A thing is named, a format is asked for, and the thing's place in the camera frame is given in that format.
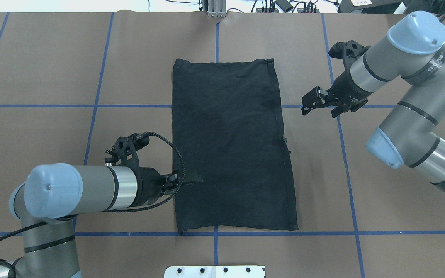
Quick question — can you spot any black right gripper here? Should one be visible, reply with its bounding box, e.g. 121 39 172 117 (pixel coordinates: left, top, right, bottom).
301 71 369 118

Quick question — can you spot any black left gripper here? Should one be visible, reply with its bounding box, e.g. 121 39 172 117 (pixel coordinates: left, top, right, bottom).
136 167 203 206

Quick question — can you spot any black printed t-shirt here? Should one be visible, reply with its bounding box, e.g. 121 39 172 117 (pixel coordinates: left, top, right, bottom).
172 59 298 233

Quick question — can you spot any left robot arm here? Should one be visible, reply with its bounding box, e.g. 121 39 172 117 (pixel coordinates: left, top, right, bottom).
0 163 202 278

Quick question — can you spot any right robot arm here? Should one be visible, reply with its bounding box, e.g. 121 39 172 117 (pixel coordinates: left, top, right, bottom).
301 11 445 192

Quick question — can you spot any brown table mat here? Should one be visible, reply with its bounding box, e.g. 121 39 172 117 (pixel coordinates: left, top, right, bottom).
0 10 445 278

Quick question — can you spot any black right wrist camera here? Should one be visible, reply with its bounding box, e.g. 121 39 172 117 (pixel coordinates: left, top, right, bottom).
328 40 371 72

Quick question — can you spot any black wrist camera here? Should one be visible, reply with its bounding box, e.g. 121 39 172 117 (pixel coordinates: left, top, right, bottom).
104 133 150 169
328 40 371 72

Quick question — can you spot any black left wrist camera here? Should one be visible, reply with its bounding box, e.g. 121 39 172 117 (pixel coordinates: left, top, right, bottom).
104 133 150 169

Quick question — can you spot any white pedestal base plate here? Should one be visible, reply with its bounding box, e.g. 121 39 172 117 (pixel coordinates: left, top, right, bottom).
164 264 267 278

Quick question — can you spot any aluminium frame post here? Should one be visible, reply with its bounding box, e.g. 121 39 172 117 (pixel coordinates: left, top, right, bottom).
202 0 227 18

